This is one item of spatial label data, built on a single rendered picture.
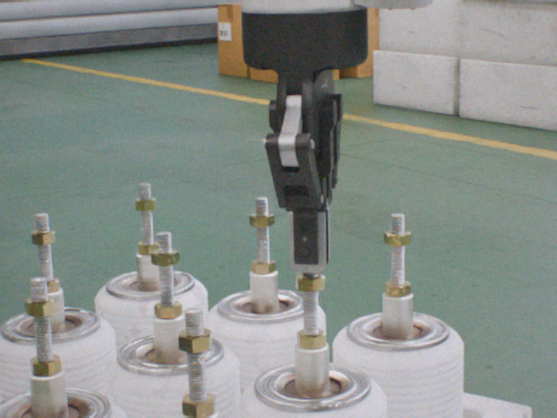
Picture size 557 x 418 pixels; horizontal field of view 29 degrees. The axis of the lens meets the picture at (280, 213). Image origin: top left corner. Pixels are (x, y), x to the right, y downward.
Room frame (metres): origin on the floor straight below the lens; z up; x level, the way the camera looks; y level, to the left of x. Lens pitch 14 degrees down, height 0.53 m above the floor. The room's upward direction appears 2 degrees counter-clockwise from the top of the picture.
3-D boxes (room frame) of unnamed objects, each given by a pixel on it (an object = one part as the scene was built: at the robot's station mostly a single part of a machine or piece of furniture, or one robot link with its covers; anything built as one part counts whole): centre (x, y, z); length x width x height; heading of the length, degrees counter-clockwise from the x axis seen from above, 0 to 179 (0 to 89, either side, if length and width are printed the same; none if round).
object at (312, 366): (0.65, -0.02, 0.26); 0.02 x 0.02 x 0.03
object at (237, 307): (0.81, 0.01, 0.25); 0.08 x 0.08 x 0.01
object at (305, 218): (0.63, -0.01, 0.36); 0.03 x 0.01 x 0.05; 168
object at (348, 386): (0.65, -0.02, 0.25); 0.08 x 0.08 x 0.01
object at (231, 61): (4.71, 0.07, 0.15); 0.30 x 0.24 x 0.30; 123
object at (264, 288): (0.81, 0.01, 0.26); 0.02 x 0.02 x 0.03
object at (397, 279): (0.75, -0.08, 0.30); 0.01 x 0.01 x 0.08; 71
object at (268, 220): (0.81, 0.01, 0.32); 0.02 x 0.02 x 0.01; 25
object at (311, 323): (0.65, -0.02, 0.30); 0.01 x 0.01 x 0.08; 69
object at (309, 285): (0.65, -0.02, 0.32); 0.02 x 0.02 x 0.01; 69
